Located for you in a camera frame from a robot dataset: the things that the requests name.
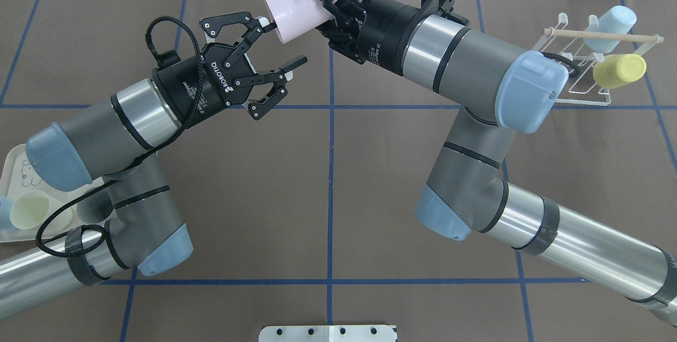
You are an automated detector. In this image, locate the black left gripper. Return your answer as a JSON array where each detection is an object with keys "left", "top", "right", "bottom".
[{"left": 152, "top": 12, "right": 308, "bottom": 128}]

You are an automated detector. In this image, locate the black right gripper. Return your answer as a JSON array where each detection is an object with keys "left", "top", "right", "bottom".
[{"left": 317, "top": 0, "right": 420, "bottom": 76}]

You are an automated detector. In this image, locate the pink plastic cup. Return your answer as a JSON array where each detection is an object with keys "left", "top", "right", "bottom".
[{"left": 264, "top": 0, "right": 334, "bottom": 44}]

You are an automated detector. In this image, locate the pale cream plastic cup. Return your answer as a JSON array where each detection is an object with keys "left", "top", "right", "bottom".
[{"left": 10, "top": 190, "right": 65, "bottom": 230}]

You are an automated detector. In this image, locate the blue plastic cup front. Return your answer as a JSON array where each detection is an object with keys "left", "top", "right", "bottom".
[{"left": 583, "top": 5, "right": 637, "bottom": 54}]

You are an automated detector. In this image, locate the blue plastic cup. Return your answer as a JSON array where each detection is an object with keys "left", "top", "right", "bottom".
[
  {"left": 583, "top": 5, "right": 637, "bottom": 54},
  {"left": 0, "top": 196, "right": 17, "bottom": 232}
]

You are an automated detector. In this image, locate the yellow plastic cup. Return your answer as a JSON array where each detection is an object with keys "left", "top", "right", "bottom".
[{"left": 593, "top": 53, "right": 646, "bottom": 90}]

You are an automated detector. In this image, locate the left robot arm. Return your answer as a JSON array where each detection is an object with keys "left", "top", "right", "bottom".
[{"left": 2, "top": 12, "right": 307, "bottom": 319}]

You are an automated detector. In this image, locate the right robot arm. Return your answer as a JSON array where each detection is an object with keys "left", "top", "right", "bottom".
[{"left": 298, "top": 0, "right": 675, "bottom": 341}]

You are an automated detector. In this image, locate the grey plastic cup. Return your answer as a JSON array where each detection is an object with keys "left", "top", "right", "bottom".
[{"left": 76, "top": 189, "right": 114, "bottom": 224}]

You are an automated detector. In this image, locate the cream plastic tray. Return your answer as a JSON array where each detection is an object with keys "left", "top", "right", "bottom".
[{"left": 1, "top": 144, "right": 81, "bottom": 243}]

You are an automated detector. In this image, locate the white wire cup rack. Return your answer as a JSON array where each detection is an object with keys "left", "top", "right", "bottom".
[{"left": 533, "top": 12, "right": 665, "bottom": 106}]

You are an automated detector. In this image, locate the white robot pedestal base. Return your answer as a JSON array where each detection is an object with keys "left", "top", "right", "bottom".
[{"left": 258, "top": 325, "right": 398, "bottom": 341}]

